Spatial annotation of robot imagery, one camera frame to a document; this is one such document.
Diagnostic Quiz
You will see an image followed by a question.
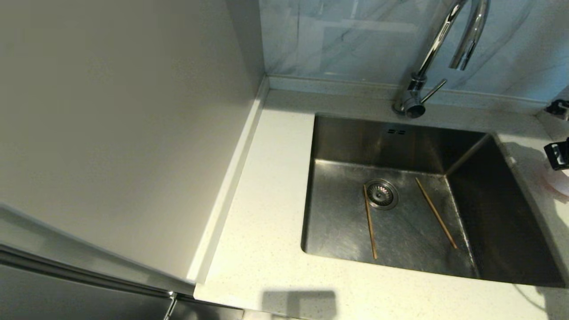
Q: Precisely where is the pink plastic bowl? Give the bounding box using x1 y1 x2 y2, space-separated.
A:
540 167 569 198

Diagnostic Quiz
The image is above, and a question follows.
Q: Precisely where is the stainless steel sink basin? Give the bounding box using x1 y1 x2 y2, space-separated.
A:
301 113 567 287

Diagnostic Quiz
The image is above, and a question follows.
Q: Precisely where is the brown wooden chopstick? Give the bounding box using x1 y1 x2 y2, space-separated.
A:
415 178 458 249
363 184 378 260

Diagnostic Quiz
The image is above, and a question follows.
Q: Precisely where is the silver cabinet rail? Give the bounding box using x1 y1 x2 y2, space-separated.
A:
0 242 196 299

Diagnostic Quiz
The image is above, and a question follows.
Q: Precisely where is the chrome faucet lever rod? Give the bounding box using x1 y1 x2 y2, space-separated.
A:
420 79 447 104

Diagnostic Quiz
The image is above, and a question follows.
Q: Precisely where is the chrome gooseneck faucet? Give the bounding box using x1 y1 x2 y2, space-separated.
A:
391 0 490 119

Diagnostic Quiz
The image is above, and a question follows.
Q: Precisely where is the tall cabinet unit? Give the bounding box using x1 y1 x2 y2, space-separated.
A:
0 0 267 320

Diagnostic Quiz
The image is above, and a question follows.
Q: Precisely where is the round metal drain strainer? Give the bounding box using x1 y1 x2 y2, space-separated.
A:
362 179 399 210

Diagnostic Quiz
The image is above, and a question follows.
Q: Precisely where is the metal cabinet handle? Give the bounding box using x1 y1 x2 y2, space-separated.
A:
162 291 178 320

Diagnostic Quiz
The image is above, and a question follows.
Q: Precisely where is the under-counter cabinet front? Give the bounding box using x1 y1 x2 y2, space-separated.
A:
171 297 244 320

